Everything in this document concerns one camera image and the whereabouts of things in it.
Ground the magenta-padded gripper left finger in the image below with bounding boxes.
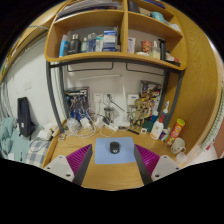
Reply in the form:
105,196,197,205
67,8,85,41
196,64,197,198
43,143,94,187

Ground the wooden wall shelf unit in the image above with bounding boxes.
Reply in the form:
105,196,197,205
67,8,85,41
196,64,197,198
44,0,188,72

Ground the white cable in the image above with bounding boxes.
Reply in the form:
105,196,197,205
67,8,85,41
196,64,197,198
64,113,121,138

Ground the colourful printed box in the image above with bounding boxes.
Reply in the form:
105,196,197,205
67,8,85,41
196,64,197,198
139,80,163,111

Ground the grey checked cloth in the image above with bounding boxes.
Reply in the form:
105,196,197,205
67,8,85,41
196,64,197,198
25,138,53,168

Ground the red snack can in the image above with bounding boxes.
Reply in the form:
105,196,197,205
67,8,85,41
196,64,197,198
166,118,186,147

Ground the white lotion bottle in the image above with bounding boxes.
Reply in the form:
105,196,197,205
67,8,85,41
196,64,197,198
149,114,165,140

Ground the black computer mouse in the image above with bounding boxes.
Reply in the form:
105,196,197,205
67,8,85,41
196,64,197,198
109,141,121,155

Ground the white mug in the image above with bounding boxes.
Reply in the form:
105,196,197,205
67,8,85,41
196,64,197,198
170,137,187,155

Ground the white wall socket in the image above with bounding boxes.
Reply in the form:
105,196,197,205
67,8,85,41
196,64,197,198
92,92,104,104
103,92,116,104

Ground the large white power adapter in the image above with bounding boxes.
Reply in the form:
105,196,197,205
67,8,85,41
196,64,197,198
94,116,106,129

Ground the clear glass cup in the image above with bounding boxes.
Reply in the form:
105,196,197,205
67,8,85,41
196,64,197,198
103,106,115,124

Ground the black cable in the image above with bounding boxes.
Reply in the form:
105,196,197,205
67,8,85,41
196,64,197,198
106,94,126,113

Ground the brown tree figure toy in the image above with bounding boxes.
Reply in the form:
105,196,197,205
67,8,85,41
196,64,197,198
129,98,151,133

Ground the small white plastic container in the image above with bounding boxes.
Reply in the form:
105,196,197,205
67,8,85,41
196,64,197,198
175,152,188,165

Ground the robot model kit box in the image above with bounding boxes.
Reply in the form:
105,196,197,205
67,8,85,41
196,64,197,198
64,86,90,118

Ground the teal bedding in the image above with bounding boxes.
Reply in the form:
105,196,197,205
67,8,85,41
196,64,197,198
0,116,33,161

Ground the white desk lamp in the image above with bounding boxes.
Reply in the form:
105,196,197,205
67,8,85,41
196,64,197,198
77,73,132,129

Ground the blue mouse pad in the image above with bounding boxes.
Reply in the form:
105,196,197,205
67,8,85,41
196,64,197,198
94,136,137,166

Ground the small white power adapter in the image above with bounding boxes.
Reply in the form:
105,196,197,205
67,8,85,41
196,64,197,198
79,116,92,129

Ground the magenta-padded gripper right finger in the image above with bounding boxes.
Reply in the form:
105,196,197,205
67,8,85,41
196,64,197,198
133,143,183,186

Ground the white wall box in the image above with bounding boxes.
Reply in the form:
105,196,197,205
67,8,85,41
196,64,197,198
127,94,140,107

